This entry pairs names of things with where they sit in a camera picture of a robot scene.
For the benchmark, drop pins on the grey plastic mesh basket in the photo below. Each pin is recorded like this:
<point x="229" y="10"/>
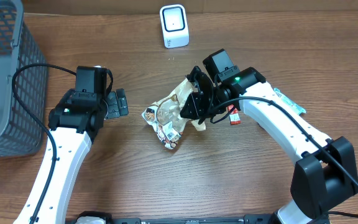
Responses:
<point x="19" y="134"/>

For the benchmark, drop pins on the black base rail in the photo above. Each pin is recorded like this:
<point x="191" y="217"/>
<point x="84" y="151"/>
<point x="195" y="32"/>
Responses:
<point x="102" y="217"/>

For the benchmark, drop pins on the beige snack bag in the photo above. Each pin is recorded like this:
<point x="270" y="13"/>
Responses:
<point x="164" y="115"/>

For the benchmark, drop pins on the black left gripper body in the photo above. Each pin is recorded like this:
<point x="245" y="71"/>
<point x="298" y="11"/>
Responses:
<point x="117" y="103"/>

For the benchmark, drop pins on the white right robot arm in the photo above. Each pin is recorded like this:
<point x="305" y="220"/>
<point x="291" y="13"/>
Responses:
<point x="325" y="171"/>

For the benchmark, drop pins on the white barcode scanner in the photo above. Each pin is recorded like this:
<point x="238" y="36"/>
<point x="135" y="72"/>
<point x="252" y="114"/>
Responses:
<point x="174" y="26"/>

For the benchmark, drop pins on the teal snack packet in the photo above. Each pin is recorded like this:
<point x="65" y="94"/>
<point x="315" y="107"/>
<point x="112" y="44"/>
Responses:
<point x="295" y="107"/>

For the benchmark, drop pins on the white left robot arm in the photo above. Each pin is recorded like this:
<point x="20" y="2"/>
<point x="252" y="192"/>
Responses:
<point x="72" y="127"/>

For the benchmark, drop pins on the red stick packet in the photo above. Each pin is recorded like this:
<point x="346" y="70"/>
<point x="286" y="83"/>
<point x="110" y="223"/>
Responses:
<point x="233" y="115"/>

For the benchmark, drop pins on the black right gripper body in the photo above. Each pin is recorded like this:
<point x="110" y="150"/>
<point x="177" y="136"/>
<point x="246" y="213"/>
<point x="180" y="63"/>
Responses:
<point x="204" y="94"/>

